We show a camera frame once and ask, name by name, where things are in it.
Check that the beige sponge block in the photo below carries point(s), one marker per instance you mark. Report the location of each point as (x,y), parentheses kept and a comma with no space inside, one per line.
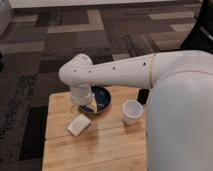
(78,124)

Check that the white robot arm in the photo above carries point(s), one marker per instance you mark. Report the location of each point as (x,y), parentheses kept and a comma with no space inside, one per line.
(179,120)

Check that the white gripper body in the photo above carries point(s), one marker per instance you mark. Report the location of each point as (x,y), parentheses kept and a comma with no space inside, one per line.
(81,95)

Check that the white plastic cup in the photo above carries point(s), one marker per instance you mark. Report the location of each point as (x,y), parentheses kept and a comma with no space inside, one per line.
(132,111)

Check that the black chair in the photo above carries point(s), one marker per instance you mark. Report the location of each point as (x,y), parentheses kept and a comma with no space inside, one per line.
(201,35)

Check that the dark blue ceramic bowl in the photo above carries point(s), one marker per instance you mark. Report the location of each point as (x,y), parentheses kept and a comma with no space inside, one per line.
(103,98)

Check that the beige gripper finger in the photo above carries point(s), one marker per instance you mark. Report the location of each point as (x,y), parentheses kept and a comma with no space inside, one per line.
(93,106)
(74,109)

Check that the black rectangular object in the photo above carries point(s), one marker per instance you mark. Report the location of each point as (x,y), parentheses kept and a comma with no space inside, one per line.
(143,96)

